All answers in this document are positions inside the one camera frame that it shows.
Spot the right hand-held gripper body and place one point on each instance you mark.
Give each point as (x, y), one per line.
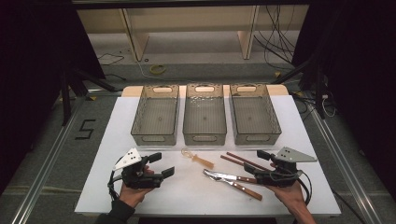
(280, 177)

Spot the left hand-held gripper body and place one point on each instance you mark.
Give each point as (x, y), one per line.
(137, 180)

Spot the brown chopstick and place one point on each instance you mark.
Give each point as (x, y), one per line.
(239, 158)
(231, 160)

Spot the translucent grey plastic bin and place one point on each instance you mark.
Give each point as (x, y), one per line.
(155, 119)
(204, 119)
(253, 119)

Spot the person's left hand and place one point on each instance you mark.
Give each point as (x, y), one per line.
(132, 196)

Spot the person's right hand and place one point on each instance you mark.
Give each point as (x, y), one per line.
(292, 196)

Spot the white table cover sheet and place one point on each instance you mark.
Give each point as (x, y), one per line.
(193, 193)

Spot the translucent amber plastic spoon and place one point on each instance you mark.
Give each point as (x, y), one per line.
(200, 161)

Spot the light wooden table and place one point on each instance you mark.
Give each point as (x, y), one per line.
(132, 91)

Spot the black metal stand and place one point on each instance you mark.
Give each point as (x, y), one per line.
(66, 99)
(319, 90)

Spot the yellow tape roll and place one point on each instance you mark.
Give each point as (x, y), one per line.
(152, 69)

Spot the dark curtain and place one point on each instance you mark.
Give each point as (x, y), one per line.
(361, 77)
(34, 77)

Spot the aluminium floor rail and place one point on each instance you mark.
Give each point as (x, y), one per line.
(345, 161)
(46, 161)

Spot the light wooden furniture frame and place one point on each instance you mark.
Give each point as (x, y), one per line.
(138, 40)

